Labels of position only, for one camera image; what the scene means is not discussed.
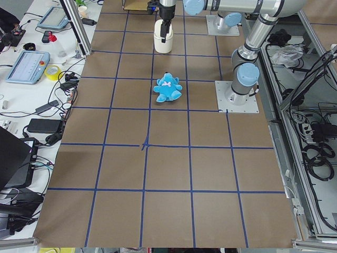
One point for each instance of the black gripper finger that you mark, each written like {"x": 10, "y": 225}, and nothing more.
{"x": 164, "y": 30}

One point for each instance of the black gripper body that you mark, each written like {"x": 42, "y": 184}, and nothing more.
{"x": 166, "y": 12}

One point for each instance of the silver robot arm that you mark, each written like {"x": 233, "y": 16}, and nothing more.
{"x": 192, "y": 8}
{"x": 246, "y": 73}

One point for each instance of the white plastic trash can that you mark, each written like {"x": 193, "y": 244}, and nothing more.
{"x": 160, "y": 46}

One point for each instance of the blue teddy bear plush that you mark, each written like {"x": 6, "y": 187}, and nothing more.
{"x": 168, "y": 88}

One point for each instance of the far teach pendant tablet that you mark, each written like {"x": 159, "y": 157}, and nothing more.
{"x": 54, "y": 19}

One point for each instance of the teach pendant tablet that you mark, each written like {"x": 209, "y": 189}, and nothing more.
{"x": 54, "y": 19}
{"x": 28, "y": 67}

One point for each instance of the red and black tool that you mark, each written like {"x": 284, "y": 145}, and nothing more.
{"x": 48, "y": 37}

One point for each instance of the yellow tape roll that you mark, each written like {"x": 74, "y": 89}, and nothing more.
{"x": 52, "y": 72}

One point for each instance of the crumpled white paper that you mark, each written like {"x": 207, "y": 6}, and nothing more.
{"x": 288, "y": 56}

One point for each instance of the slim black adapter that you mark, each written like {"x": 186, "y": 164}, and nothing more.
{"x": 46, "y": 107}

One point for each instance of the small black bowl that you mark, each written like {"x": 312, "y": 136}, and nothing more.
{"x": 29, "y": 47}

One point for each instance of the near teach pendant tablet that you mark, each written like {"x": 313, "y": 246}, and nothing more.
{"x": 28, "y": 67}

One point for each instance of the black laptop power brick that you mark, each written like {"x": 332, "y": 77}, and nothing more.
{"x": 44, "y": 126}

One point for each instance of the black computer monitor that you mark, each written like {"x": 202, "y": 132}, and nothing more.
{"x": 17, "y": 158}

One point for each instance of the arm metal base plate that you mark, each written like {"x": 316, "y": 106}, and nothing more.
{"x": 222, "y": 26}
{"x": 230, "y": 102}

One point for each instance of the aluminium frame post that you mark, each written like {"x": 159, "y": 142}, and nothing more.
{"x": 73, "y": 17}

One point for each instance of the aluminium frame rail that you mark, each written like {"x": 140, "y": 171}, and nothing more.
{"x": 292, "y": 182}

